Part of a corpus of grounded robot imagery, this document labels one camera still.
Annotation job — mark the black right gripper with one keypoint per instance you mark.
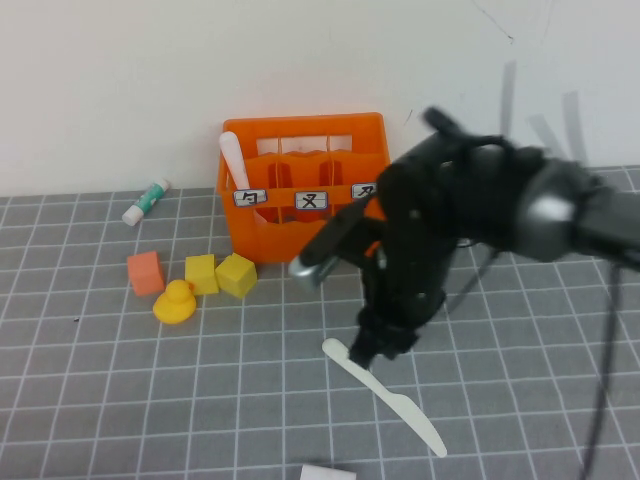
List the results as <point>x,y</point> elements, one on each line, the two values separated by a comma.
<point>415,250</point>

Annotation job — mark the white plastic knife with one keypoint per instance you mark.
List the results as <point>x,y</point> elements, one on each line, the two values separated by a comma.
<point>400,405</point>

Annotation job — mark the pale pink plastic spoon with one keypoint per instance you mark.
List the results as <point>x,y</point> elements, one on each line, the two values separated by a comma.
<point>232,155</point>

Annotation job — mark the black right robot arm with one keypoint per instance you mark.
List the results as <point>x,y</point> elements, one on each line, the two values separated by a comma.
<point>550,210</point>

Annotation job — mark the orange plastic cutlery holder crate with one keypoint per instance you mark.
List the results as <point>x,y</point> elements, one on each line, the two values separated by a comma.
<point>280,245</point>

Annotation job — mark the white foam block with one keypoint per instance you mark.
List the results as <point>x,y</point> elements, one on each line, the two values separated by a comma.
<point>325,474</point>

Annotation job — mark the paper label reading 刀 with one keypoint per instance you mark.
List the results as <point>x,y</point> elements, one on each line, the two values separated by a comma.
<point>362,191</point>

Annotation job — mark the yellow foam cube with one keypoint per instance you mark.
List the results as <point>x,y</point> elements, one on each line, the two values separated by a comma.
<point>200,272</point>
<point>235,277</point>

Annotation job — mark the paper label reading 叉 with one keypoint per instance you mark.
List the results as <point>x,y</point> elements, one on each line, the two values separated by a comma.
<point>311,200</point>

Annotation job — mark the paper label reading 勺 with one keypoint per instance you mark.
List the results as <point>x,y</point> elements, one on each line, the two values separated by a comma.
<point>250,198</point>

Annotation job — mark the yellow rubber duck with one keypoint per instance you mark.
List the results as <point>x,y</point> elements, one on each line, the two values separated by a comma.
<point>172,307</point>

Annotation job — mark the orange foam cube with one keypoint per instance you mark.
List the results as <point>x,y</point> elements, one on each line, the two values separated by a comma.
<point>146,275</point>

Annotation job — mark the white green glue stick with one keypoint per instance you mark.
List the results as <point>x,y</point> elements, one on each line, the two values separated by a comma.
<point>145,202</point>

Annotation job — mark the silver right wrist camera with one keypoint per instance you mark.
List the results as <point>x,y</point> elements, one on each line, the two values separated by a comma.
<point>312,272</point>

